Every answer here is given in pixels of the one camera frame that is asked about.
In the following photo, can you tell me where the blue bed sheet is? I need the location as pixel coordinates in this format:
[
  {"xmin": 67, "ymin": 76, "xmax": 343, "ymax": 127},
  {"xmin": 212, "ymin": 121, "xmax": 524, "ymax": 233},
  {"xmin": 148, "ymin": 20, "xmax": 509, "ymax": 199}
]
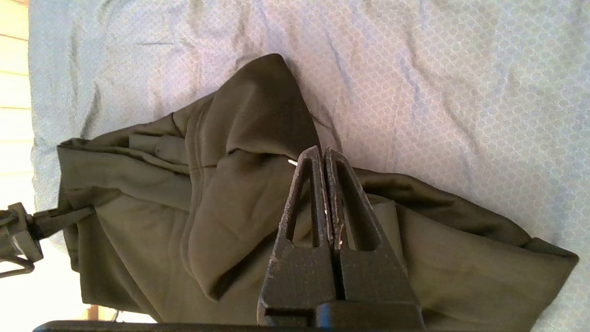
[{"xmin": 28, "ymin": 0, "xmax": 590, "ymax": 332}]

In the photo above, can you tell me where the black zip hoodie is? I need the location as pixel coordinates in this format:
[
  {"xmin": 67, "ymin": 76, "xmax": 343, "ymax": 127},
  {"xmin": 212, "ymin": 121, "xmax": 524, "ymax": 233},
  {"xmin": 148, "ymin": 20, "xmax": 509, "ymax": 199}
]
[{"xmin": 57, "ymin": 53, "xmax": 580, "ymax": 332}]

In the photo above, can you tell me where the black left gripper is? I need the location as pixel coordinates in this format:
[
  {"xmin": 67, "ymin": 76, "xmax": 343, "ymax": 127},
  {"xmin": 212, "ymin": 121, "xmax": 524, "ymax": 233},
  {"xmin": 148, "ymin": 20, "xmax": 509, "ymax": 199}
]
[{"xmin": 0, "ymin": 202, "xmax": 96, "ymax": 279}]

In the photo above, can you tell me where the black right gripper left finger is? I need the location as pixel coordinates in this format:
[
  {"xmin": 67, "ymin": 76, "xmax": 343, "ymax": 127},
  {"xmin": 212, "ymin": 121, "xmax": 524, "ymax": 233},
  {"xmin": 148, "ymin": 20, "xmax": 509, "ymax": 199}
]
[{"xmin": 257, "ymin": 147, "xmax": 341, "ymax": 324}]

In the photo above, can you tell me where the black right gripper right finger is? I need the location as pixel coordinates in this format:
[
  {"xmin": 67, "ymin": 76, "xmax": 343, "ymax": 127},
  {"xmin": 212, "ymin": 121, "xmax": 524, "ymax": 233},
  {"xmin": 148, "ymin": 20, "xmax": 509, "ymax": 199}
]
[{"xmin": 324, "ymin": 147, "xmax": 425, "ymax": 324}]

